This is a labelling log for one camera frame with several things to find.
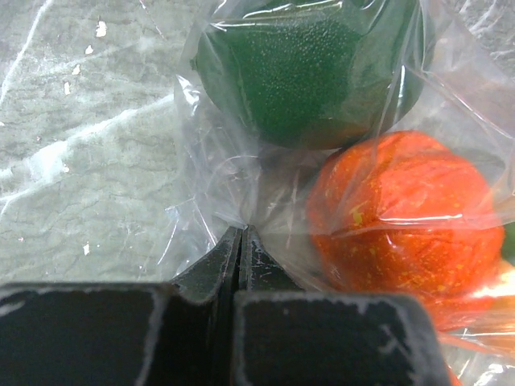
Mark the fake dark green avocado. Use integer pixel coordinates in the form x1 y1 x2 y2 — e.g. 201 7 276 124
193 1 431 150

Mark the clear red-zip bag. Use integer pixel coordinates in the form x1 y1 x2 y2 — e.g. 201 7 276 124
156 0 515 386

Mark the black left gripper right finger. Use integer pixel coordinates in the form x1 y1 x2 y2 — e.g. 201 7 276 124
233 227 451 385

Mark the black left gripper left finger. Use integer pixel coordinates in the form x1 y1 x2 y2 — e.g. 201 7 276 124
1 228 242 385

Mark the fake red orange tomato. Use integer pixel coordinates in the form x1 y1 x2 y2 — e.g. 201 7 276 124
307 131 505 330

